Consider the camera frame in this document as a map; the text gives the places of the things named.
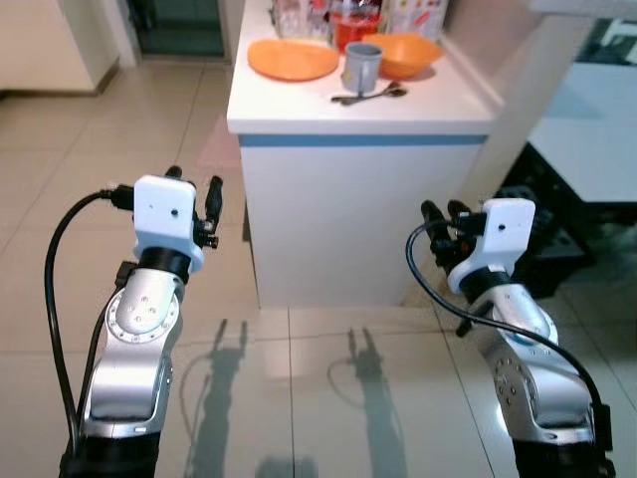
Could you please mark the orange plastic plate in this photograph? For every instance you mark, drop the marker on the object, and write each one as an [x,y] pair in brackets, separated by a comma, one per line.
[294,60]

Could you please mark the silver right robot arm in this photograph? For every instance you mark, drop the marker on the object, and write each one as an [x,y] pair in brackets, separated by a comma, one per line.
[537,378]

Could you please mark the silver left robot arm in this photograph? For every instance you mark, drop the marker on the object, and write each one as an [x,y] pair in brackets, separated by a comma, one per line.
[129,349]

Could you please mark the white counter with blue stripe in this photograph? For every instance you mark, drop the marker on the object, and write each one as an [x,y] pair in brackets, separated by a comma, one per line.
[348,199]

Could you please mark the black plastic crate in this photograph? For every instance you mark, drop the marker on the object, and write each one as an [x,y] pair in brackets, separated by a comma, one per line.
[557,249]

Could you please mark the dark metal spoon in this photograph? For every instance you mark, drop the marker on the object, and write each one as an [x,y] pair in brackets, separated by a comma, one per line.
[394,91]

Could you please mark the light grey table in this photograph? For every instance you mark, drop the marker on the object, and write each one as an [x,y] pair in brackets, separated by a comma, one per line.
[592,129]

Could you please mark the grey cup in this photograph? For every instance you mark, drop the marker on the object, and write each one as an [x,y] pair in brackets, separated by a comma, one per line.
[360,72]

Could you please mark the orange plastic bowl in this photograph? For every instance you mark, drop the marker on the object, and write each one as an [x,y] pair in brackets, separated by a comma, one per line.
[408,55]

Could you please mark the cream cabinet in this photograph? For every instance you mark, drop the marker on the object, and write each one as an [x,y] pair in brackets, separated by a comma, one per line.
[50,40]

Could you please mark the clear glass jar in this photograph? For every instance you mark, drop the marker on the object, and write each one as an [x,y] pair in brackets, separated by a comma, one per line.
[299,18]

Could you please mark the colourful printed carton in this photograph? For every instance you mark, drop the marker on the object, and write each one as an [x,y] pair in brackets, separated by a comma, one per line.
[416,15]

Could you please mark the clear jug with red drink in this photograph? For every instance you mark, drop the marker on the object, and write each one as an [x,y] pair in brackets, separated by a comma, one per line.
[356,30]

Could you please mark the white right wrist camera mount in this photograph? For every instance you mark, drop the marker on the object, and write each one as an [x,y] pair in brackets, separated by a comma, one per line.
[503,234]

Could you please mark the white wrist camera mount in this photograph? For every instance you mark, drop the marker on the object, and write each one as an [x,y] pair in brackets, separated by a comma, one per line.
[503,234]
[164,214]

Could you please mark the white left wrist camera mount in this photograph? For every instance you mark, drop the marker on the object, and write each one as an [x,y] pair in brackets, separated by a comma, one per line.
[164,214]

